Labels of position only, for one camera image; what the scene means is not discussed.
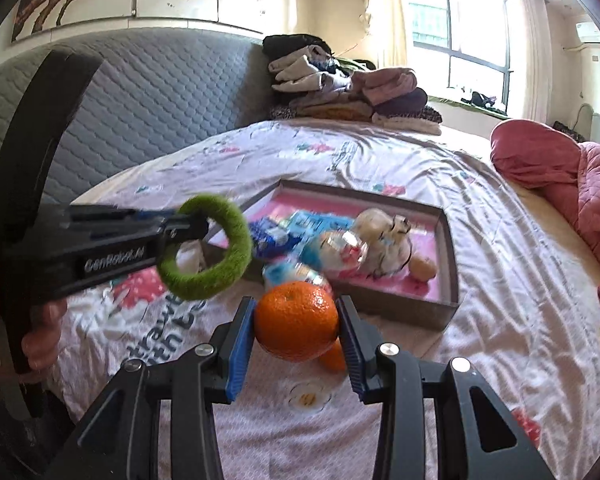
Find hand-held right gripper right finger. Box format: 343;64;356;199
336;295;556;480

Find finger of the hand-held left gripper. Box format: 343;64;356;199
154;214;211;263
70;204;183;228

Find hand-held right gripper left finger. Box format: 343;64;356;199
47;296;257;480

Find green fuzzy hair ring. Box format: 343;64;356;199
157;194;255;301

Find orange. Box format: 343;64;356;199
319;337;348;373
253;281;340;363

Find blue snack packet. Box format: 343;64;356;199
250;215;301;257

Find foil egg toy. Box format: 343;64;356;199
305;230;371;273

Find shallow cardboard box tray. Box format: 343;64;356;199
202;178;461;332

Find person's left hand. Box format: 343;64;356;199
19;296;69;382

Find blue white plastic packet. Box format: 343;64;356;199
262;260;333;296

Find small beige round object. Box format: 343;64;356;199
411;255;438;282

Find grey quilted headboard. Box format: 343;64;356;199
0;27;276;231

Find pink exercise book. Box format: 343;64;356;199
250;195;438;296

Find strawberry print bed sheet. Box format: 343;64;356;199
45;120;600;480

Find pile of folded clothes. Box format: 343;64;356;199
262;34;443;136

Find pink quilted blanket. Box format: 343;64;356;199
490;119;600;276

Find dark items on windowsill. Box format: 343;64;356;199
461;91;508;113

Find cream curtain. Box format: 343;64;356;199
515;0;551;122
365;0;406;71

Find white framed mirror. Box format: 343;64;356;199
577;104;600;146

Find window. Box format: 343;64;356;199
402;0;513;111

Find white air conditioner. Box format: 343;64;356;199
575;21;600;45

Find beige mesh drawstring pouch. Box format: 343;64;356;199
352;208;416;281

